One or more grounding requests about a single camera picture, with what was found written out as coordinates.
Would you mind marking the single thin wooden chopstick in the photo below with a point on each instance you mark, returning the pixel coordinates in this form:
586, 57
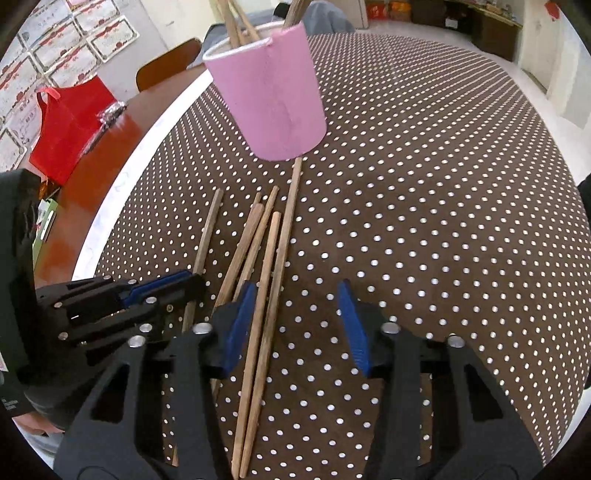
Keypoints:
206, 240

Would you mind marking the red hanging door ornament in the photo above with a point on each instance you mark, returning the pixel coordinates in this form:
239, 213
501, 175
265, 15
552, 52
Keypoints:
552, 9

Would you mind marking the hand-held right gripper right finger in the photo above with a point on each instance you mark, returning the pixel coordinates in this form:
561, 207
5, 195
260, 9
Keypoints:
353, 327

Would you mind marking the grey jacket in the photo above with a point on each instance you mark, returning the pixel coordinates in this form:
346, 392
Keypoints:
332, 16

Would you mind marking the red tote bag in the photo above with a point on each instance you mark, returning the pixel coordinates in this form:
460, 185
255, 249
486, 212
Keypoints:
69, 134

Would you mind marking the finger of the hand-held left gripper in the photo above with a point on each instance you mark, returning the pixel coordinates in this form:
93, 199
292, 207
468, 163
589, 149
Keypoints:
111, 323
157, 285

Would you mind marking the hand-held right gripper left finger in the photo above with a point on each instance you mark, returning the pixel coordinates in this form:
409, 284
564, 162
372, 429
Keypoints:
238, 323

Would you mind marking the orange foil wrapper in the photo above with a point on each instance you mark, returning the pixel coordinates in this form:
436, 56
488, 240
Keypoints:
51, 188

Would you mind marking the wooden chair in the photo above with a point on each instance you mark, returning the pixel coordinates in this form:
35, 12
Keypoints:
166, 64

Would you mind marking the bunch of wooden chopsticks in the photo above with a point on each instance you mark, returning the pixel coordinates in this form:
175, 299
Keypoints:
268, 281

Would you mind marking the red cardboard box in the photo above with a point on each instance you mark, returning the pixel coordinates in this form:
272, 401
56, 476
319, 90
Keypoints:
376, 9

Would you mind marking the wall of award certificates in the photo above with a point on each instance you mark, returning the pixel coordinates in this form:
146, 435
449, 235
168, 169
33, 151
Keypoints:
46, 46

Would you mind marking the person's left hand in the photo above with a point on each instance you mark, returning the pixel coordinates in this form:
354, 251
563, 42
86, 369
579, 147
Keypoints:
41, 423

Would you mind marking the small white device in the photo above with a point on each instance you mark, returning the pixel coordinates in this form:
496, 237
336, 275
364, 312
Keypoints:
46, 226

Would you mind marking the brown polka-dot tablecloth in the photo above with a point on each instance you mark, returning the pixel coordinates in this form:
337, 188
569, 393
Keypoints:
415, 184

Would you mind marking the orange cardboard box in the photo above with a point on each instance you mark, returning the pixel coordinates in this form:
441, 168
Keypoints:
399, 10

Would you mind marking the pink cup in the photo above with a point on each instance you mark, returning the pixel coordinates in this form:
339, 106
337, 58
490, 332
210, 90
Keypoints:
272, 92

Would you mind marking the dark wooden desk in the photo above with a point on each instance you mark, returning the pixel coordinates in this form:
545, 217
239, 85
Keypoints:
494, 27

